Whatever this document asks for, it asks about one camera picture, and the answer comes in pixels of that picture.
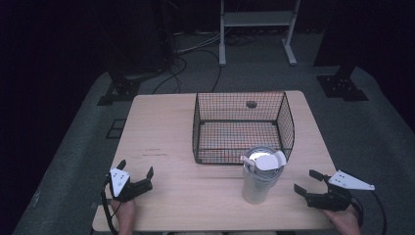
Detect white floor cables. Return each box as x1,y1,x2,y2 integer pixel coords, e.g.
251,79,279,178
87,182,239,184
175,29,224,56

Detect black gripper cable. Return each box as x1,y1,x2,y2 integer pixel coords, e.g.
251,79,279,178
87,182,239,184
100,174,119,235
349,190,389,235

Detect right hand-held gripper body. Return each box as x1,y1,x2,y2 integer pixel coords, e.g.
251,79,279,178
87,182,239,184
305,169,376,212

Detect person's right hand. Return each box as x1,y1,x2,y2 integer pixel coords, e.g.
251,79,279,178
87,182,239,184
320,205,362,235

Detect black wire basket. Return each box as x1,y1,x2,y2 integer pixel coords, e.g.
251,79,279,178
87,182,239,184
192,90,296,165

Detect black stand base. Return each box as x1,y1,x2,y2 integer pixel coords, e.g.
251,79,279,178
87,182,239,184
315,63,370,103
96,63,145,107

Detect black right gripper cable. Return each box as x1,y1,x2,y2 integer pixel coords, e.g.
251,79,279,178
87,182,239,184
349,190,389,235

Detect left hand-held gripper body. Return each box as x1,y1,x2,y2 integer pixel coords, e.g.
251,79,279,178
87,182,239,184
105,167,155,203

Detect black floor cable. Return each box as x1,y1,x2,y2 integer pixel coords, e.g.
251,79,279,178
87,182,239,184
152,48,223,95

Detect white metal stand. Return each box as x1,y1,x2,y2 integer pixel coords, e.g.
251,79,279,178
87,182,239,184
218,0,301,68

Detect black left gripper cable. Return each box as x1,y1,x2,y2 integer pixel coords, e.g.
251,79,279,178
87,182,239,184
100,174,119,235

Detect white tumbler with lid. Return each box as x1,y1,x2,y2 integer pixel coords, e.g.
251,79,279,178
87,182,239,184
240,145,288,206

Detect person's left hand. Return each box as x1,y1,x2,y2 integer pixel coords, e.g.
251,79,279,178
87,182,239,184
110,199,138,235

